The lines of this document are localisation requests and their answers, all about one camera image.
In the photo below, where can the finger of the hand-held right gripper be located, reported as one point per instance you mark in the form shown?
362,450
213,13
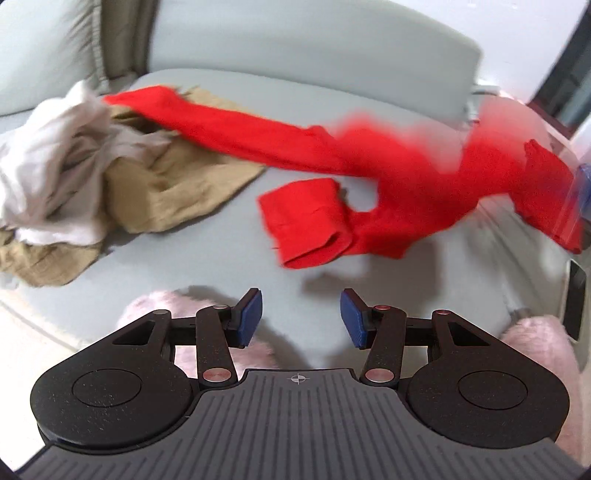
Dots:
579,203

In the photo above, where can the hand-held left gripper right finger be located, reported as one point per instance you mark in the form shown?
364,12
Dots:
353,318

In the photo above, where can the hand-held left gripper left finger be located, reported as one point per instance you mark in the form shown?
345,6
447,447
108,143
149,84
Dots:
248,318

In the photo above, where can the red garment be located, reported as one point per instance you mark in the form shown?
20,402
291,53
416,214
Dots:
401,184

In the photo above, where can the grey sofa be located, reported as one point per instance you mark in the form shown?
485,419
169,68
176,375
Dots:
207,258

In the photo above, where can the person's left leg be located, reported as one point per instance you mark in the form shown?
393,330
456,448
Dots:
152,304

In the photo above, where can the person's leg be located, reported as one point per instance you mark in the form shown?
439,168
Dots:
152,304
545,350

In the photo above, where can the dark rectangular device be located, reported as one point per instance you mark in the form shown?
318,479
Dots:
575,300

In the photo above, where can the dark window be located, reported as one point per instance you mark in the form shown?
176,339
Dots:
568,69

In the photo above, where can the person's right leg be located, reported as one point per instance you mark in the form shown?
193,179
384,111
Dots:
545,350

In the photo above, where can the tan garment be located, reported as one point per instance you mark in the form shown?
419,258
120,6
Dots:
184,180

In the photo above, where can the white garment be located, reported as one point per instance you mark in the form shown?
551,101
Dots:
60,161

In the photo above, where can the olive pillow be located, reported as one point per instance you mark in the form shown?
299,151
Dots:
129,32

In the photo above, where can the light grey fringed pillow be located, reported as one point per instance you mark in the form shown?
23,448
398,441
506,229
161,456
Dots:
41,46

